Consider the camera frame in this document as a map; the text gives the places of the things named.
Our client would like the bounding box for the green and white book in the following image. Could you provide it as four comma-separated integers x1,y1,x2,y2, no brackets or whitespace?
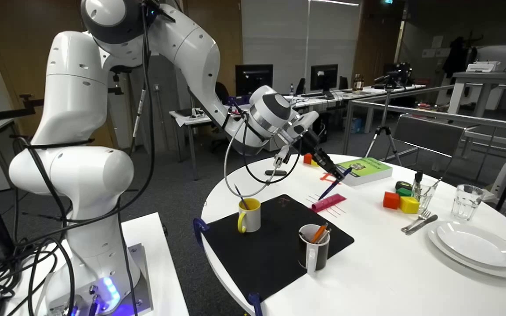
338,159,391,187

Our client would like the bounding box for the blue table clamp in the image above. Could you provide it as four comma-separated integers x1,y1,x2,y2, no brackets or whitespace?
193,218,208,246

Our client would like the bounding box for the yellow cube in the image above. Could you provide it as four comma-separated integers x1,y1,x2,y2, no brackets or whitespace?
398,197,419,215

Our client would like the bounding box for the blue pen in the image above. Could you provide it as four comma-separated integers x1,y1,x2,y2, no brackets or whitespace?
317,167,352,201

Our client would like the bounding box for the red wire frame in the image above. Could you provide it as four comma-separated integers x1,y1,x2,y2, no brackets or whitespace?
319,173,335,183

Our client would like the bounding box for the glass pen holder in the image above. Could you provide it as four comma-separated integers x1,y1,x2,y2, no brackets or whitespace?
412,171,439,218

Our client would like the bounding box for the white lower plate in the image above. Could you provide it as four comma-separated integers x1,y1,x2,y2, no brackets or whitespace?
426,224,506,280

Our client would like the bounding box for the black table mat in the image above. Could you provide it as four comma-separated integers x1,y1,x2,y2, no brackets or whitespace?
200,194,356,304

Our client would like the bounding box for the green block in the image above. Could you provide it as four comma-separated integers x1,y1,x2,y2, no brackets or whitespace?
395,181,412,197

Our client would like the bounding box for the black computer monitor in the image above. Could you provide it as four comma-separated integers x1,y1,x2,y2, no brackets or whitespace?
235,66,272,97
310,66,337,92

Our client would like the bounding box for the red cube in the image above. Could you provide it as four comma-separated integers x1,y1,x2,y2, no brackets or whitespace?
382,192,400,210

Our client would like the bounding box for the silver cutlery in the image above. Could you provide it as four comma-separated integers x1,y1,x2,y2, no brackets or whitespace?
400,215,437,236

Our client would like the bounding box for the orange and yellow block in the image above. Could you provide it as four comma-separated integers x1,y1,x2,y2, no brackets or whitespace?
303,153,312,166

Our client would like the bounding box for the clear drinking glass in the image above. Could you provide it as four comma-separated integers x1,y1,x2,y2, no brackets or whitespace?
451,185,482,222

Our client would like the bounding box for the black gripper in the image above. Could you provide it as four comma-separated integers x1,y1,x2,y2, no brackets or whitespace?
277,111,344,180

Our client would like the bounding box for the grey chair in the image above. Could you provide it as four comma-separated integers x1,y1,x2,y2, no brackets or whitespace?
389,115,465,171

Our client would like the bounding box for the black marker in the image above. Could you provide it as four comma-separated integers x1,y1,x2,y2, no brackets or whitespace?
265,171,287,176

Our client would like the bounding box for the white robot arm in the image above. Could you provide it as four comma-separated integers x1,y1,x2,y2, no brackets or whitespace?
8,0,340,316

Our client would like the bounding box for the yellow and white mug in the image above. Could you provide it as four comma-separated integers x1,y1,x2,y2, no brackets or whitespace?
237,199,261,234

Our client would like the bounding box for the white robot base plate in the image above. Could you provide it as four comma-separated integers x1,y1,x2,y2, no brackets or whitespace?
1,215,189,316

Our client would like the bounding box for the white upper plate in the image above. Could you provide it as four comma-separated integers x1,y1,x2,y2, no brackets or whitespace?
435,224,506,269

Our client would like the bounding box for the white plate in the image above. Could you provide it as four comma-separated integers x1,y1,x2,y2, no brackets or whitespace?
426,224,506,280
435,224,506,269

